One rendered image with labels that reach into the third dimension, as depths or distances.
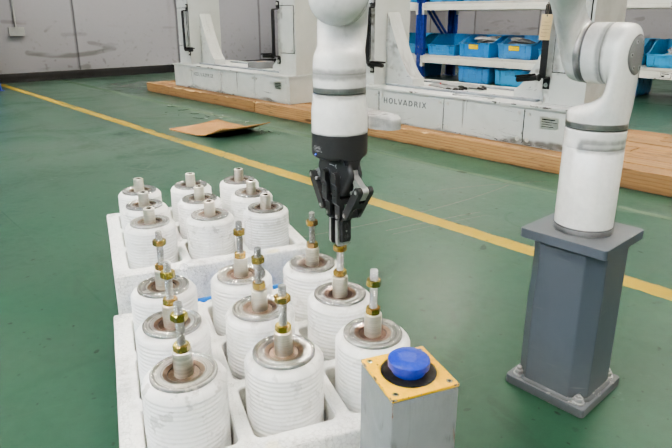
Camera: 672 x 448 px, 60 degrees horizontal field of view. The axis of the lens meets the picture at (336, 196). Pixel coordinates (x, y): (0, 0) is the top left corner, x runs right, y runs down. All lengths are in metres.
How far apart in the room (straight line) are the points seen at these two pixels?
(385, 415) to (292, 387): 0.17
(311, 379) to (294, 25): 3.37
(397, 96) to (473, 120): 0.50
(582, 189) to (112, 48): 6.53
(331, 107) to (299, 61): 3.22
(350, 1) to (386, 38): 2.75
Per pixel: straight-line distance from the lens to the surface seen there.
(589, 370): 1.09
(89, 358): 1.27
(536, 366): 1.12
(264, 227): 1.20
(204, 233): 1.18
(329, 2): 0.71
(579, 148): 0.98
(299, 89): 3.96
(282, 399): 0.71
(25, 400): 1.20
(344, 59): 0.73
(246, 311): 0.82
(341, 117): 0.74
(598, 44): 0.96
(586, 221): 1.00
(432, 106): 3.05
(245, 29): 8.02
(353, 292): 0.86
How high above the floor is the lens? 0.64
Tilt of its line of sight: 17 degrees down
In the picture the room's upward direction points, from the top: straight up
